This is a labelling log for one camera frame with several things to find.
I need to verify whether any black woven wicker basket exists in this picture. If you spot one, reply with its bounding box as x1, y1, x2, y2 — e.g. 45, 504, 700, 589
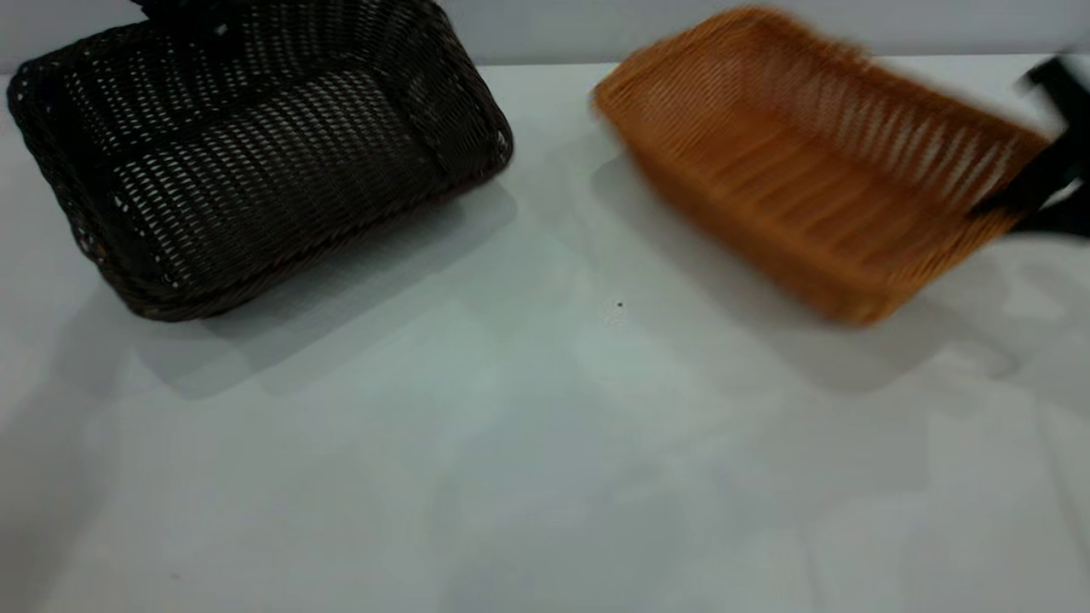
7, 0, 514, 323

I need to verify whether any orange woven wicker basket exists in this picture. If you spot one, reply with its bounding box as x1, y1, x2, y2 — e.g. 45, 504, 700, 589
591, 7, 1053, 328

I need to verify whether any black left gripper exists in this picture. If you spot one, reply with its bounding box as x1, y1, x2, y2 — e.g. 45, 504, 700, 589
132, 0, 235, 26

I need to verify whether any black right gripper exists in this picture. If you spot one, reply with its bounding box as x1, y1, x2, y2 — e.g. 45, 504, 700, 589
971, 54, 1090, 239

